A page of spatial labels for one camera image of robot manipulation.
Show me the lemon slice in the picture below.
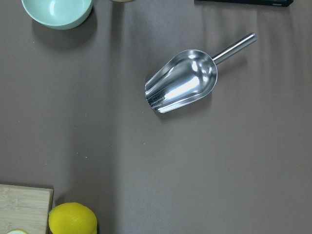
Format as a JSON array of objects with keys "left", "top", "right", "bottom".
[{"left": 7, "top": 229, "right": 28, "bottom": 234}]

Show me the bamboo cutting board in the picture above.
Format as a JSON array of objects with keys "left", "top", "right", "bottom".
[{"left": 0, "top": 184, "right": 54, "bottom": 234}]

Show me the mint green bowl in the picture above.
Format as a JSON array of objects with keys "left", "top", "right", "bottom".
[{"left": 21, "top": 0, "right": 93, "bottom": 30}]

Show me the steel scoop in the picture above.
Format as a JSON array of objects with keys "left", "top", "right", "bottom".
[{"left": 145, "top": 33, "right": 257, "bottom": 114}]

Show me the yellow lemon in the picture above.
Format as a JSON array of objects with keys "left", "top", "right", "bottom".
[{"left": 48, "top": 202, "right": 98, "bottom": 234}]

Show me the wooden cup tree stand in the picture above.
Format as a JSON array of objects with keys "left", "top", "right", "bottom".
[{"left": 112, "top": 0, "right": 133, "bottom": 2}]

